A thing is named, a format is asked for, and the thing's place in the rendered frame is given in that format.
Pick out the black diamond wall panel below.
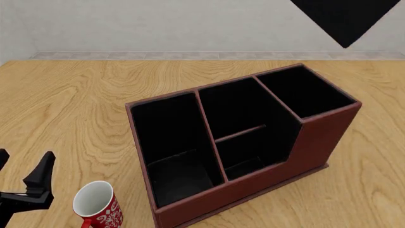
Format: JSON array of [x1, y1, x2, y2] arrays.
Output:
[[290, 0, 402, 49]]

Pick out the red mug with white pattern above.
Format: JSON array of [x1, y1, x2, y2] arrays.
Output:
[[72, 180, 124, 228]]

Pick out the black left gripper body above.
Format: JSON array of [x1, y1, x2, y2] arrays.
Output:
[[0, 191, 54, 228]]

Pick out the red-brown desk caddy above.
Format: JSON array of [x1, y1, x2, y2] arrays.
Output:
[[125, 63, 363, 228]]

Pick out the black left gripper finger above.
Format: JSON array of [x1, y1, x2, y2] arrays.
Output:
[[0, 148, 10, 171], [22, 150, 56, 197]]

